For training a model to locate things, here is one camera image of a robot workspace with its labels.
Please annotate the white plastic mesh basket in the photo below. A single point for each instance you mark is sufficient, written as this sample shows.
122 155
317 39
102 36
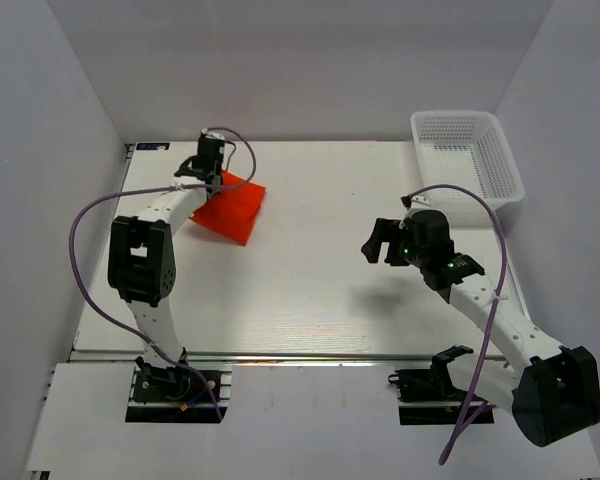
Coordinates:
468 149

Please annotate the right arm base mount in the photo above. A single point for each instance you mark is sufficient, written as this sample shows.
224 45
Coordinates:
426 396

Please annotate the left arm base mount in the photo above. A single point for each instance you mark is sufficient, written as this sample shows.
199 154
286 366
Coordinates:
176 396

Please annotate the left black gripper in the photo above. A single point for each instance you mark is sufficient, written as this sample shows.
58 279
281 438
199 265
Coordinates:
190 158

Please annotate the orange t shirt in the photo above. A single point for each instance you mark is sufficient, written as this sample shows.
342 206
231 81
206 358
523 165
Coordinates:
232 213

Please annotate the blue label sticker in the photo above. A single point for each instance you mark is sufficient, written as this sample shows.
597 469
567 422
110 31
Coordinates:
152 146

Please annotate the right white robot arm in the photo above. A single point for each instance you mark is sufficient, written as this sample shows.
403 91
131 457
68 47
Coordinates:
552 391

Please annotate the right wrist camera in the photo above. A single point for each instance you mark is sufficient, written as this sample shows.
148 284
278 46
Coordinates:
414 204

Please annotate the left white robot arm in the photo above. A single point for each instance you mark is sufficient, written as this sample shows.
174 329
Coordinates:
141 264

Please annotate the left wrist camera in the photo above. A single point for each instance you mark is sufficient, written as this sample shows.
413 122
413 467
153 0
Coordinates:
209 133

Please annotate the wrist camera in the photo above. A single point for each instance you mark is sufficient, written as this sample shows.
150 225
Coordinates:
414 204
209 133

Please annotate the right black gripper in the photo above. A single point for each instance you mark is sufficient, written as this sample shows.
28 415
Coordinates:
385 230

